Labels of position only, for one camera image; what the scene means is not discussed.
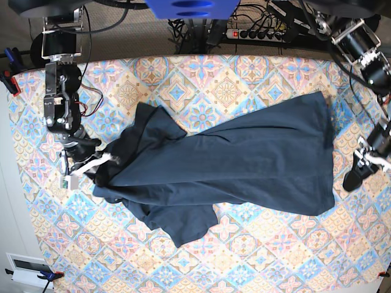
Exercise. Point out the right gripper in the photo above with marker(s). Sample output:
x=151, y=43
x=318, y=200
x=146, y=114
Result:
x=80, y=155

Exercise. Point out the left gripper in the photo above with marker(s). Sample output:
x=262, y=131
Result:
x=371, y=154

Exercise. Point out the dark navy t-shirt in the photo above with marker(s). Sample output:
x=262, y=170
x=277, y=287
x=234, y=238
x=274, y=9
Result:
x=279, y=157

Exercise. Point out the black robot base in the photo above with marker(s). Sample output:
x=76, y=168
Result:
x=44, y=8
x=352, y=8

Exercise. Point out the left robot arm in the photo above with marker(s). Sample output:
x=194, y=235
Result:
x=354, y=47

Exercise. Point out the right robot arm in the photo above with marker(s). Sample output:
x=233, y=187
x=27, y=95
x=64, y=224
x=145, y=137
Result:
x=62, y=109

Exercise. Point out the patterned colourful tablecloth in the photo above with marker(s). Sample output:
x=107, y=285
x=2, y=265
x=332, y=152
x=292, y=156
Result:
x=103, y=248

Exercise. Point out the black round stool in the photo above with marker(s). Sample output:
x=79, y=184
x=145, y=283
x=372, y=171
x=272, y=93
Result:
x=36, y=52

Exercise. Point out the orange clamp lower right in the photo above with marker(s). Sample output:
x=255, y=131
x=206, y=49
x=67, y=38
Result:
x=384, y=274

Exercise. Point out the blue orange clamp lower left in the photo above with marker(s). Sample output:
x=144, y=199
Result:
x=46, y=276

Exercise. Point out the white power strip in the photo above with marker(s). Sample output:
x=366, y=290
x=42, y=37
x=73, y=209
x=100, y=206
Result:
x=255, y=35

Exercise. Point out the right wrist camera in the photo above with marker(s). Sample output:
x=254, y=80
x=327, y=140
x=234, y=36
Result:
x=69, y=182

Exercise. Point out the white wall outlet box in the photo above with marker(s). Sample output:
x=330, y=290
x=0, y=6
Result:
x=28, y=263

